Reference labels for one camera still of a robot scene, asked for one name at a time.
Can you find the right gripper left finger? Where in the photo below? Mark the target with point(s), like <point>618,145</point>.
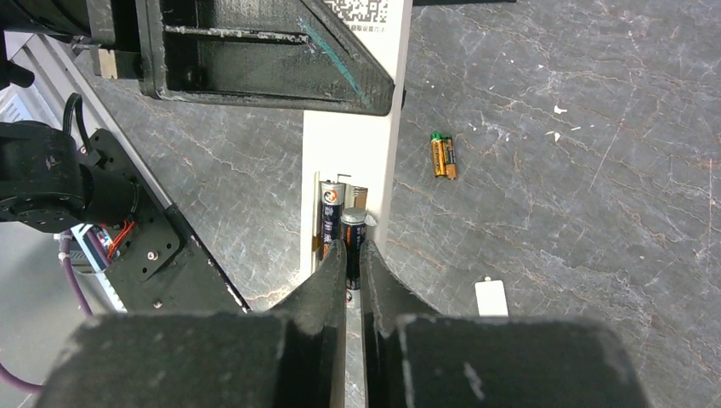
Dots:
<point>292,355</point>

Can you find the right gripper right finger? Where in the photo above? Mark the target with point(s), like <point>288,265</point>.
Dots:
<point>417,357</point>

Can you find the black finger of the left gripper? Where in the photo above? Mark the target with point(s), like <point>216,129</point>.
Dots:
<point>271,54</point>

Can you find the white battery cover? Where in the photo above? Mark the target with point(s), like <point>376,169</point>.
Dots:
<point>491,298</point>

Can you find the white remote control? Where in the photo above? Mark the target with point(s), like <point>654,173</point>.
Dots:
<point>353,149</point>

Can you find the dark blue battery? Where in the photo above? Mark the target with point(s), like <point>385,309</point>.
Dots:
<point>332,202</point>
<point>353,234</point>

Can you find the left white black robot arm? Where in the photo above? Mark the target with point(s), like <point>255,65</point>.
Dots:
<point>43,170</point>

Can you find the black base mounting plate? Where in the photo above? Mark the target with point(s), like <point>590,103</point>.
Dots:
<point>159,262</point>

